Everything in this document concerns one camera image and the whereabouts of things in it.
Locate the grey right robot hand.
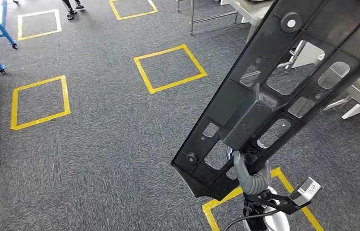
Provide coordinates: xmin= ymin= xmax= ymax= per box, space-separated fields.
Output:
xmin=232 ymin=150 xmax=272 ymax=186

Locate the black plastic panel part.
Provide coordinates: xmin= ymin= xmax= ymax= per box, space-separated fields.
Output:
xmin=171 ymin=0 xmax=360 ymax=202

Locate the yellow tape square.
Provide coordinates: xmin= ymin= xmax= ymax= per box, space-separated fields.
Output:
xmin=202 ymin=167 xmax=325 ymax=231
xmin=17 ymin=9 xmax=62 ymax=41
xmin=10 ymin=75 xmax=71 ymax=131

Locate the white cabinet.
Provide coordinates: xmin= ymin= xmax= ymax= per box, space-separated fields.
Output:
xmin=289 ymin=41 xmax=325 ymax=69

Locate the stainless steel side table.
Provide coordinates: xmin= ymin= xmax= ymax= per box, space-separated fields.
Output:
xmin=175 ymin=0 xmax=276 ymax=44

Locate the person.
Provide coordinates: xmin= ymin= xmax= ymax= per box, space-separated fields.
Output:
xmin=61 ymin=0 xmax=85 ymax=21

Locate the black camera cable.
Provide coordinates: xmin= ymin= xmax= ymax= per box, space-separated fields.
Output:
xmin=224 ymin=208 xmax=279 ymax=231

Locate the wrist camera with black bracket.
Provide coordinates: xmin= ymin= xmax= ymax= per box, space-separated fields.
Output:
xmin=244 ymin=177 xmax=323 ymax=215

